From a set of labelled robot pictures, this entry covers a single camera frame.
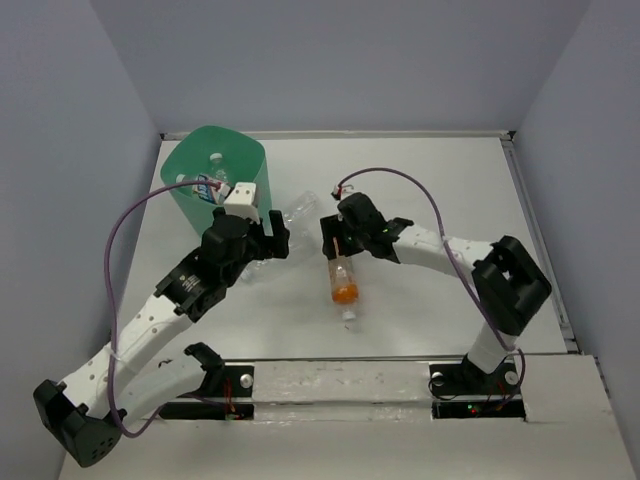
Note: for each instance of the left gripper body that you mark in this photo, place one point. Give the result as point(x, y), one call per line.
point(257, 246)

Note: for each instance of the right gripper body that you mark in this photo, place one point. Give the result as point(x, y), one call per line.
point(357, 238)

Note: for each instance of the white blue label bottle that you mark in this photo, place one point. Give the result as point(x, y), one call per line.
point(207, 188)

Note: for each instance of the orange label bottle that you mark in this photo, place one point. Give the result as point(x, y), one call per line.
point(343, 287)

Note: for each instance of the clear unlabeled bottle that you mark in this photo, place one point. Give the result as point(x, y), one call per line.
point(219, 170)

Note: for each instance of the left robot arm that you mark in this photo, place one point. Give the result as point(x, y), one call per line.
point(90, 409)

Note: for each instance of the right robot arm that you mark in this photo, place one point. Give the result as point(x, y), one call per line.
point(504, 281)

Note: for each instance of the green plastic bin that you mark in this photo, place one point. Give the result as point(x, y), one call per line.
point(246, 162)

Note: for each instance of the clear ribbed bottle upper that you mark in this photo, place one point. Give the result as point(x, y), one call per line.
point(297, 214)

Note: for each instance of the clear ribbed bottle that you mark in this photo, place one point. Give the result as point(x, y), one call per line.
point(263, 271)
point(297, 214)

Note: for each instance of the clear ribbed bottle lower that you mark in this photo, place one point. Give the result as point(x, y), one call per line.
point(263, 271)

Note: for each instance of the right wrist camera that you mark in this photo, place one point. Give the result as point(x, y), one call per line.
point(340, 192)

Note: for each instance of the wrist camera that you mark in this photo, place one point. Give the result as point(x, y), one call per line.
point(241, 201)
point(340, 192)

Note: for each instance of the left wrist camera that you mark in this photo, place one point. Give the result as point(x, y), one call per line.
point(241, 201)

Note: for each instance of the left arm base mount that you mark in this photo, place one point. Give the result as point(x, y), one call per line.
point(224, 392)

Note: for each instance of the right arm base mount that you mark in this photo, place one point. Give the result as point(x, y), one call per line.
point(456, 396)

